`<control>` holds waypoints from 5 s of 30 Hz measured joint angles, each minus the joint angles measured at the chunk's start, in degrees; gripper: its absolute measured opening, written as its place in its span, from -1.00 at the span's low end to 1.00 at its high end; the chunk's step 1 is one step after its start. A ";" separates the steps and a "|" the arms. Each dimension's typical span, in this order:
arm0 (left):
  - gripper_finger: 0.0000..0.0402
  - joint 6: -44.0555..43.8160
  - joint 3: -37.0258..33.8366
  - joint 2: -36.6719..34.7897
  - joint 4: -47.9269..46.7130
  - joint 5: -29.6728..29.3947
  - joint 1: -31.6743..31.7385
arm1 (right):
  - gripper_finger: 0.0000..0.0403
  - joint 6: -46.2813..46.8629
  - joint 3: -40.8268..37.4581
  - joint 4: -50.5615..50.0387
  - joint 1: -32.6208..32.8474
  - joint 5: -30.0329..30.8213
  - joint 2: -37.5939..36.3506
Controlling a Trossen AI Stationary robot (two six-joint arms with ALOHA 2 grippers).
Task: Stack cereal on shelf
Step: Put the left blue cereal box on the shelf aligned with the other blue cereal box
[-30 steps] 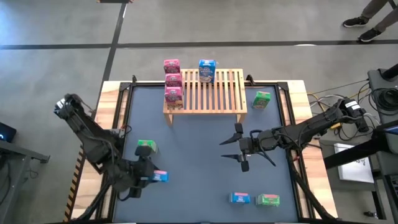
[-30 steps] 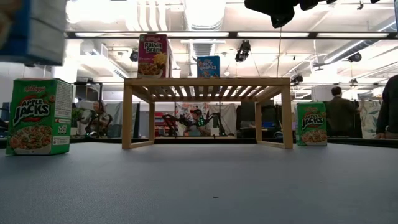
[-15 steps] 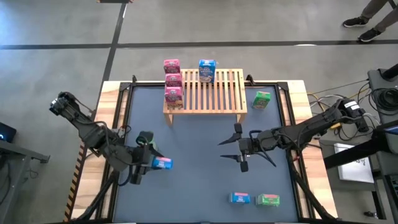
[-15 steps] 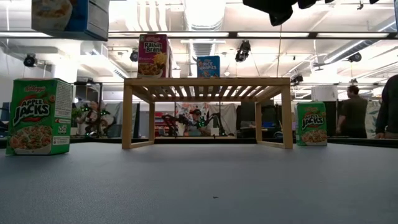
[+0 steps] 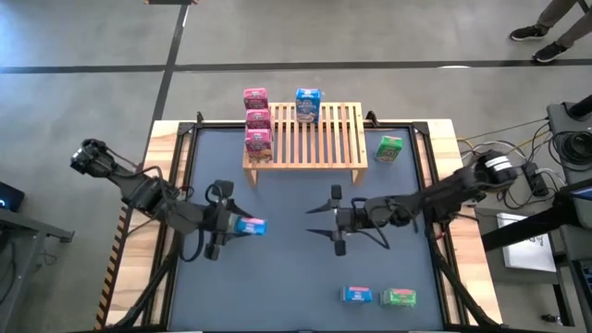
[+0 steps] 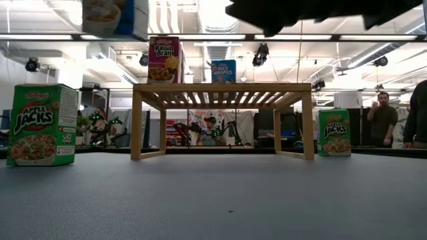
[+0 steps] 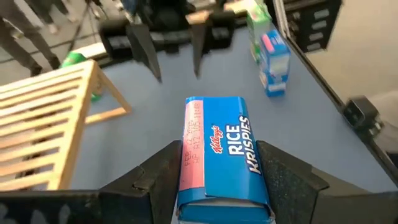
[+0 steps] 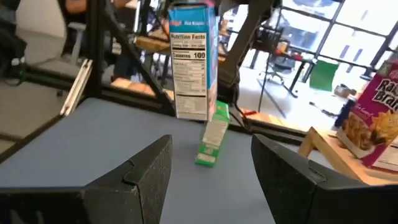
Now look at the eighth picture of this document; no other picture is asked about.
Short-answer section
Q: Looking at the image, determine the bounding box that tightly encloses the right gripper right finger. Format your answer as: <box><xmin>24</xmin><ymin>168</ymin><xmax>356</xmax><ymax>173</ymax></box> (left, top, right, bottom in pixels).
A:
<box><xmin>251</xmin><ymin>134</ymin><xmax>398</xmax><ymax>224</ymax></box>

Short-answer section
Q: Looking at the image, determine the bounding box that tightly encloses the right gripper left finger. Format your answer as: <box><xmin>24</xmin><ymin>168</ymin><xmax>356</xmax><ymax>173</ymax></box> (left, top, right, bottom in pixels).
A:
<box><xmin>0</xmin><ymin>134</ymin><xmax>173</xmax><ymax>224</ymax></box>

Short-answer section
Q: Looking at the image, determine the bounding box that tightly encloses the Raisin Bran cereal box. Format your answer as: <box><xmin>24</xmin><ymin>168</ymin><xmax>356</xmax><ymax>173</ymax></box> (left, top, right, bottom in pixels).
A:
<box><xmin>335</xmin><ymin>58</ymin><xmax>398</xmax><ymax>174</ymax></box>

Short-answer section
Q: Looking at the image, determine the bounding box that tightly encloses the Apple Jacks cereal box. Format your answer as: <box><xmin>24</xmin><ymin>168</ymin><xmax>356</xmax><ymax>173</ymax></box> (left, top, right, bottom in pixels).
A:
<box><xmin>194</xmin><ymin>100</ymin><xmax>231</xmax><ymax>168</ymax></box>

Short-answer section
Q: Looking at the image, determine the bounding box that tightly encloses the Rice Krispies cereal box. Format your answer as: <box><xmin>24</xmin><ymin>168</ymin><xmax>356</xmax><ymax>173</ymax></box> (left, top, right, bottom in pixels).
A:
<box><xmin>167</xmin><ymin>1</ymin><xmax>219</xmax><ymax>122</ymax></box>

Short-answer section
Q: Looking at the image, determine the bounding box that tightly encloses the wooden slatted shelf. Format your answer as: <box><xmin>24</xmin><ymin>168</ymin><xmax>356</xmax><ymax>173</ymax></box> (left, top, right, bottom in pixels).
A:
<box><xmin>297</xmin><ymin>126</ymin><xmax>398</xmax><ymax>187</ymax></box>

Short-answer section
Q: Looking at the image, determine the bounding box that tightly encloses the white flat bar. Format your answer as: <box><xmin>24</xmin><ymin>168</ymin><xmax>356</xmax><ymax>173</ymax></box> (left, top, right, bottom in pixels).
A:
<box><xmin>60</xmin><ymin>58</ymin><xmax>93</xmax><ymax>117</ymax></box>

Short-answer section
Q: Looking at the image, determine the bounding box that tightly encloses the green board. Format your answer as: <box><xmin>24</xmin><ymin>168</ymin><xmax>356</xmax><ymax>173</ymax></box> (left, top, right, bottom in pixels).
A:
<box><xmin>309</xmin><ymin>58</ymin><xmax>340</xmax><ymax>93</ymax></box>

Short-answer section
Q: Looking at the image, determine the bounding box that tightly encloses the black metal rig frame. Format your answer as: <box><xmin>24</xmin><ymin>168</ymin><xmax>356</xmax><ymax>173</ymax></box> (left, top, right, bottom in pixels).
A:
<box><xmin>83</xmin><ymin>0</ymin><xmax>307</xmax><ymax>144</ymax></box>

